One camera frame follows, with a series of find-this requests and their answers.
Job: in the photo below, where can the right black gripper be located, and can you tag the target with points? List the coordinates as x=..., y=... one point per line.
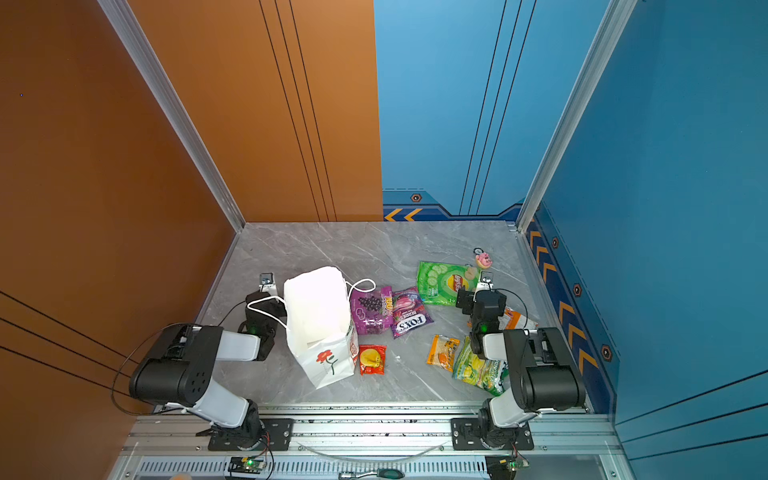
x=468, y=298

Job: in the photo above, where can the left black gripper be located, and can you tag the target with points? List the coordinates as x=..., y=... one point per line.
x=283, y=308

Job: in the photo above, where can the green Lays chips bag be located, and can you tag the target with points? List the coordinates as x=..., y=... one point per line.
x=439, y=283

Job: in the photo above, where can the white paper bag with flower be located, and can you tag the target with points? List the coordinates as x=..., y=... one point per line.
x=316, y=314

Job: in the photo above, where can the Fox's berries candy bag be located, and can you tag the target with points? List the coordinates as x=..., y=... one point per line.
x=409, y=312

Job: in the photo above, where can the purple grape candy bag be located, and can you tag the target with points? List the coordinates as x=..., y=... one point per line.
x=372, y=312

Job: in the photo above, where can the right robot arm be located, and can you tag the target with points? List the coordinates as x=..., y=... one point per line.
x=542, y=374

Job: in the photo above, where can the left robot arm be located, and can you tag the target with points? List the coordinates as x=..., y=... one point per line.
x=177, y=373

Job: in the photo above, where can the green yellow snack bag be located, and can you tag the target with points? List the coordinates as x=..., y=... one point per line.
x=488, y=375

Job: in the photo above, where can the long orange snack packet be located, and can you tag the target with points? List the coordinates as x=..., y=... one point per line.
x=516, y=318

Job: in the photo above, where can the small orange snack packet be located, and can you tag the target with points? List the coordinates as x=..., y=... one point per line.
x=442, y=352

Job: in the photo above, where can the red yellow snack packet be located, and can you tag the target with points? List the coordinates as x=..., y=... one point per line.
x=372, y=359

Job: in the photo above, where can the left green circuit board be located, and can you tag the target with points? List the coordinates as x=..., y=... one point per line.
x=249, y=467

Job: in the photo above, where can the right circuit board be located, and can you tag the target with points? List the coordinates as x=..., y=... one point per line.
x=505, y=467

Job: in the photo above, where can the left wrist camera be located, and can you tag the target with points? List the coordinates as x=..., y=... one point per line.
x=267, y=284

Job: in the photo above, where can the pink toy keychain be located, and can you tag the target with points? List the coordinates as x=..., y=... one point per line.
x=482, y=259

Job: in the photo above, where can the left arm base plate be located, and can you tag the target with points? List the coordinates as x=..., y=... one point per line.
x=272, y=434

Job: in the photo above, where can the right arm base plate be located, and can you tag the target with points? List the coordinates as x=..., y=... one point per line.
x=471, y=434

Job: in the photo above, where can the aluminium rail frame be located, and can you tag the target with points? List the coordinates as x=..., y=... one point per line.
x=329, y=438

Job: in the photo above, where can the green handled screwdriver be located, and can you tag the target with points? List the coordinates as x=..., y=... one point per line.
x=384, y=473

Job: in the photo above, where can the right aluminium corner post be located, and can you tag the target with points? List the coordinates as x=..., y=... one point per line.
x=598, y=56

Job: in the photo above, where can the aluminium corner post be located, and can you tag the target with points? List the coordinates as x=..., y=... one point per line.
x=598, y=56
x=126, y=25

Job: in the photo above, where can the left aluminium corner post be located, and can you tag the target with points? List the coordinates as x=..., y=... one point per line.
x=126, y=25

